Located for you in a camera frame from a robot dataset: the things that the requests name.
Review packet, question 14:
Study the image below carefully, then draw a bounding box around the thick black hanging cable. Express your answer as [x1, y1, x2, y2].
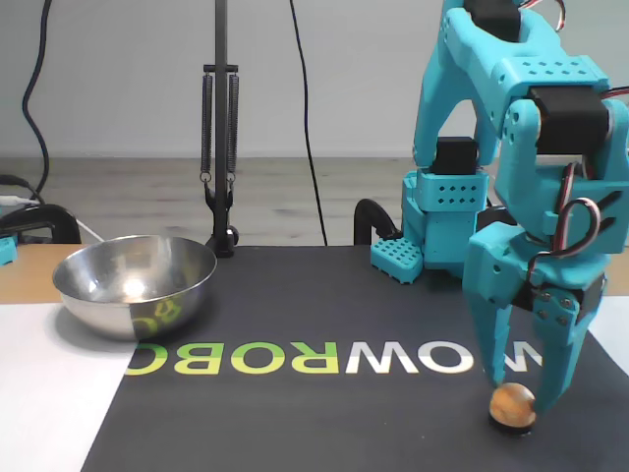
[21, 0, 54, 203]

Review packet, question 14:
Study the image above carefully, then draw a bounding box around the thin black hanging cable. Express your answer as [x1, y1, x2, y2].
[288, 0, 329, 247]

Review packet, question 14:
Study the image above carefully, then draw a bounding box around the metal bowl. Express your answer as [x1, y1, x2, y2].
[52, 234, 218, 343]

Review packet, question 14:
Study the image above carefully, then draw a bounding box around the large black clamp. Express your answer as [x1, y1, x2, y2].
[0, 204, 83, 246]

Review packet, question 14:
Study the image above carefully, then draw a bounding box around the black WOWROBO mat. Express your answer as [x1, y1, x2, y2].
[81, 245, 629, 472]

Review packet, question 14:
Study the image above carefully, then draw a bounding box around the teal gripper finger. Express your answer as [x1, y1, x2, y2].
[463, 288, 513, 388]
[532, 287, 604, 418]

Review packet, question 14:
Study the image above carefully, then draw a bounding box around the orange wooden ball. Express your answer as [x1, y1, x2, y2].
[487, 382, 538, 430]

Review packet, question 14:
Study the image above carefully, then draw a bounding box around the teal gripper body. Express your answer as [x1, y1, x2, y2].
[463, 222, 611, 317]

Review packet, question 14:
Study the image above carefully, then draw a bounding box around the teal leader arm base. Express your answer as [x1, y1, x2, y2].
[0, 234, 20, 268]

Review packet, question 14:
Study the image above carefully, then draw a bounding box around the white paper sheet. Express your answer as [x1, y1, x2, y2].
[0, 302, 135, 472]
[589, 294, 629, 380]

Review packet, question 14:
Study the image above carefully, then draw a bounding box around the white plug cable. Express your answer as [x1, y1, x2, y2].
[0, 195, 107, 243]

